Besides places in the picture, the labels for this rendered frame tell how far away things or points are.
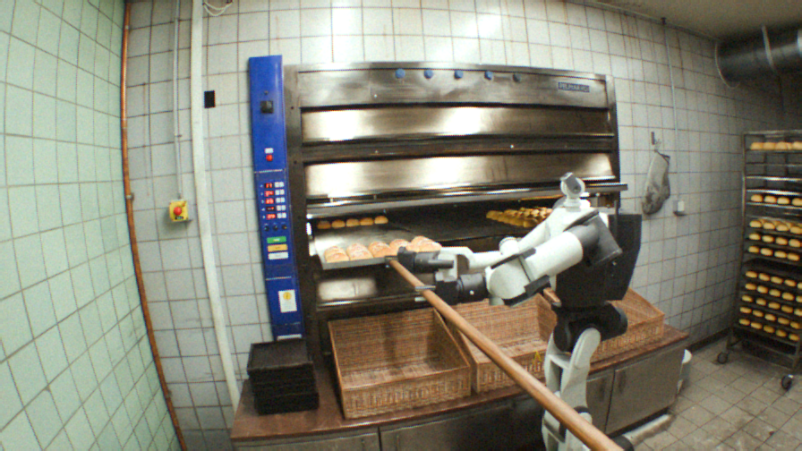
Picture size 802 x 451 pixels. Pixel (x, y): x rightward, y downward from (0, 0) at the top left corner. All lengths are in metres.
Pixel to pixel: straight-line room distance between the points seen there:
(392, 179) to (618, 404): 1.69
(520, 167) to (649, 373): 1.36
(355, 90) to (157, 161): 1.02
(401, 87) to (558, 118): 0.91
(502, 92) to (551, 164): 0.49
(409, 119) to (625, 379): 1.73
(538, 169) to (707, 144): 1.65
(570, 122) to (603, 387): 1.46
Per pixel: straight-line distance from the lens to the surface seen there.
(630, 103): 2.81
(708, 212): 3.50
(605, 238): 1.15
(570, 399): 1.56
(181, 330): 2.20
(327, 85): 2.02
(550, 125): 2.37
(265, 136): 1.94
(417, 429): 1.80
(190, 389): 2.34
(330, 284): 2.04
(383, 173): 2.00
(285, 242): 1.95
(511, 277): 1.02
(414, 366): 2.11
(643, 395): 2.52
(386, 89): 2.05
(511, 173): 2.22
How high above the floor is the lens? 1.56
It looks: 8 degrees down
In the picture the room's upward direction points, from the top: 4 degrees counter-clockwise
